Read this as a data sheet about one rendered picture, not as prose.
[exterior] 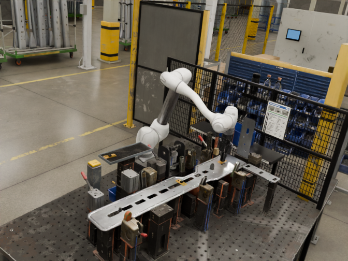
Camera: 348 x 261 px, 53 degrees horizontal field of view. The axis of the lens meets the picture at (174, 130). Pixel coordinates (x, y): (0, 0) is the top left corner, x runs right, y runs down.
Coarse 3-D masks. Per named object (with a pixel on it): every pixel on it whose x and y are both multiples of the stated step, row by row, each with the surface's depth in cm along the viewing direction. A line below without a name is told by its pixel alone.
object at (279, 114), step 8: (272, 104) 291; (280, 104) 286; (272, 112) 293; (280, 112) 288; (288, 112) 283; (264, 120) 300; (272, 120) 294; (280, 120) 289; (288, 120) 284; (264, 128) 302; (272, 128) 296; (280, 128) 291; (272, 136) 298; (280, 136) 292
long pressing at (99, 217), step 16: (240, 160) 283; (192, 176) 251; (208, 176) 253; (224, 176) 257; (144, 192) 225; (176, 192) 229; (112, 208) 206; (144, 208) 209; (96, 224) 192; (112, 224) 193
